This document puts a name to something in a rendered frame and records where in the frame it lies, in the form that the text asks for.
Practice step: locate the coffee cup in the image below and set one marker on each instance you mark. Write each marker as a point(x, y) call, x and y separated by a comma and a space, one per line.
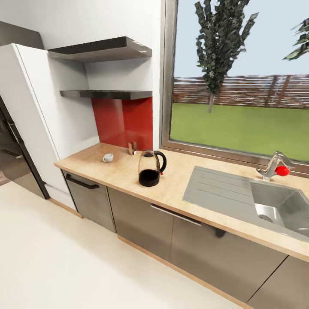
point(108, 158)

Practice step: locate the drop in sink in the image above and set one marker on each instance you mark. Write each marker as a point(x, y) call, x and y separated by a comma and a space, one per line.
point(275, 207)

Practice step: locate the oven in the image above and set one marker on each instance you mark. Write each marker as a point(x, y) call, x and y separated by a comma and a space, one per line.
point(7, 139)

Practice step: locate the countertop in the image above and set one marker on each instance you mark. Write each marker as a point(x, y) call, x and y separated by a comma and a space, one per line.
point(122, 174)

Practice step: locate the fridge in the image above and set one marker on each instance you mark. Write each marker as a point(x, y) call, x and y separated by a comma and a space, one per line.
point(51, 127)

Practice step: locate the fixed window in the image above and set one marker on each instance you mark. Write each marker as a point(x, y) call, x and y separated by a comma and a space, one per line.
point(234, 80)

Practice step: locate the dishwasher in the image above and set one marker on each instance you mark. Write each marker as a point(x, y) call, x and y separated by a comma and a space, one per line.
point(90, 199)

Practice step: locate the electric kettle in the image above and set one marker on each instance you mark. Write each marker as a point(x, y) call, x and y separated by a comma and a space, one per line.
point(149, 167)

